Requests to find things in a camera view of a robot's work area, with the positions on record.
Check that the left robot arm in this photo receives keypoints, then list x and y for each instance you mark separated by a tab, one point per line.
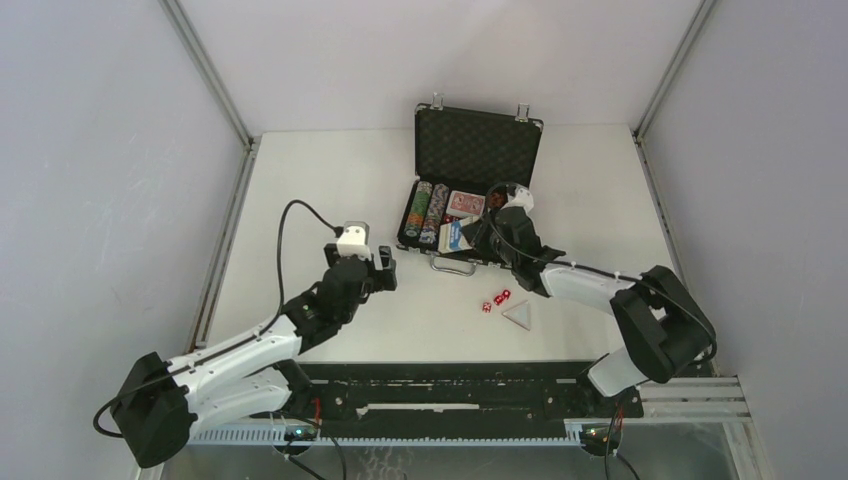
162	404

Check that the clear triangle dealer marker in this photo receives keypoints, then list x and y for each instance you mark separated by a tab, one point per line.
520	315

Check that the red playing card deck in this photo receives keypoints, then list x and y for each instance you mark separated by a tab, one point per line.
463	204

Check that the aluminium frame rail front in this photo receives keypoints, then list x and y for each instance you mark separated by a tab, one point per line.
710	399

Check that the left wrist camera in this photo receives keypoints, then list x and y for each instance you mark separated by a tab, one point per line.
354	241

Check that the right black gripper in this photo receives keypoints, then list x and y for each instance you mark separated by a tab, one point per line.
478	235

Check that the orange black poker chip row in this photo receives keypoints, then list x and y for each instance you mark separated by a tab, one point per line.
496	200

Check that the right aluminium frame post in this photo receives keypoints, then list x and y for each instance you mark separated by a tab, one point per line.
682	51

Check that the white cable duct strip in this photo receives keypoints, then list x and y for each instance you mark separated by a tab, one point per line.
266	434

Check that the green poker chip row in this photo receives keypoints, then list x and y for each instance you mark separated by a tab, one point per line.
418	209

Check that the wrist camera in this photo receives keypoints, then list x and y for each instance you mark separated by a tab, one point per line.
519	197
354	241

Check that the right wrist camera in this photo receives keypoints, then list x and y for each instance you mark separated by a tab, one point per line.
519	197

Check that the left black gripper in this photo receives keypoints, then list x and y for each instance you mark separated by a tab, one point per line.
387	266

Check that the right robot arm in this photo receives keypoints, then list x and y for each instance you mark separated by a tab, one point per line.
663	329

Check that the blue texas holdem card box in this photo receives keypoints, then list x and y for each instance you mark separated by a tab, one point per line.
451	238

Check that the blue tan poker chip row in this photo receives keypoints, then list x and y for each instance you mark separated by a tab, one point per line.
434	214

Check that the left aluminium frame post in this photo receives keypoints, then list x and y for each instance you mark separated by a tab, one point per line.
185	30

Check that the aluminium frame post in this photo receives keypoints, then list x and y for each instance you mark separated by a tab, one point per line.
185	30
682	51

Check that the black poker set case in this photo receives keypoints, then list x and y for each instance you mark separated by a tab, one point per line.
469	151

